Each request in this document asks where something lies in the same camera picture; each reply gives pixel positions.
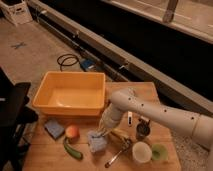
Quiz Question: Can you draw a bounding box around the brown snack box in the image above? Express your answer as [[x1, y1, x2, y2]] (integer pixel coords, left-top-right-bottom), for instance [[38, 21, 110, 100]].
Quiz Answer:
[[139, 116, 151, 123]]

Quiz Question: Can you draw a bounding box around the green cucumber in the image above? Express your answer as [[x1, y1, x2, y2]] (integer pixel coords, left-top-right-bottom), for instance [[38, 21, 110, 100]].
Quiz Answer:
[[63, 138, 83, 160]]

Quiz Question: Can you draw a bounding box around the white round cup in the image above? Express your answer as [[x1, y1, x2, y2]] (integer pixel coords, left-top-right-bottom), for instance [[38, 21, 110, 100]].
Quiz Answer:
[[132, 142, 152, 164]]

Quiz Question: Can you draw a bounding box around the red yellow peach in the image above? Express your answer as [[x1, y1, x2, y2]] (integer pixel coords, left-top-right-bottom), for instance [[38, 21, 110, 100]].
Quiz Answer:
[[65, 125, 80, 139]]

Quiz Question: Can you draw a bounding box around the metal spoon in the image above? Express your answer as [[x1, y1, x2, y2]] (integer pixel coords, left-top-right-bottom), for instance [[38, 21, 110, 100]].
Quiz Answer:
[[105, 139, 132, 168]]

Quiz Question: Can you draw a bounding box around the white storage crate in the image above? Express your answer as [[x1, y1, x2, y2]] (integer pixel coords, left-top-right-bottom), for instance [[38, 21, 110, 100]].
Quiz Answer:
[[0, 0, 32, 26]]

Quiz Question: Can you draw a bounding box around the blue box on floor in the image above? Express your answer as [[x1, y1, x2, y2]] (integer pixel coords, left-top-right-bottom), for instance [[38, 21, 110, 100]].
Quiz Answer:
[[80, 59, 98, 72]]

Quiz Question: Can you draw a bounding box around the yellow plastic bin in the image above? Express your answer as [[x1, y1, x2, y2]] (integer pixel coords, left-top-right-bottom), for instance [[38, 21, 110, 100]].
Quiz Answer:
[[32, 71, 105, 116]]

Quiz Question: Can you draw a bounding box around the blue sponge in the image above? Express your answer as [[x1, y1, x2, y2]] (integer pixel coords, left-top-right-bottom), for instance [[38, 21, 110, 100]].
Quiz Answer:
[[44, 120, 64, 140]]

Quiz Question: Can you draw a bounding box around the dark metal can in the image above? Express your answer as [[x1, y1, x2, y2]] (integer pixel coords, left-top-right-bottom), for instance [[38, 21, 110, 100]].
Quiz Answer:
[[136, 123, 150, 141]]

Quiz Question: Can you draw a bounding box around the light blue towel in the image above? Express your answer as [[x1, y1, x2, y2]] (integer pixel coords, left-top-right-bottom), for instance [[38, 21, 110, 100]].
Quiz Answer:
[[87, 131, 107, 153]]

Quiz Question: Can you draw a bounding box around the black coiled cable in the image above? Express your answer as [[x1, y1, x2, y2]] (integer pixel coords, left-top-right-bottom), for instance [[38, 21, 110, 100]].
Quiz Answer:
[[56, 53, 82, 72]]

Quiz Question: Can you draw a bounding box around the yellow banana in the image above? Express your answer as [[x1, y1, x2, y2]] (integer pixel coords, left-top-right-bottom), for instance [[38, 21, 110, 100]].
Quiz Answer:
[[111, 129, 130, 141]]

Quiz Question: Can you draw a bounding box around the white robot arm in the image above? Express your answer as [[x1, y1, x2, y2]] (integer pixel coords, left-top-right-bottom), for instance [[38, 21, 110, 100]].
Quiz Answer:
[[99, 88, 213, 149]]

